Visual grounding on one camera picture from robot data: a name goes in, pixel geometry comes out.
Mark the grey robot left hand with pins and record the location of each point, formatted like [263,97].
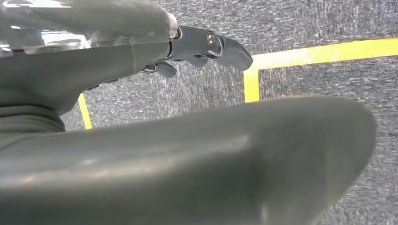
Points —
[186,167]

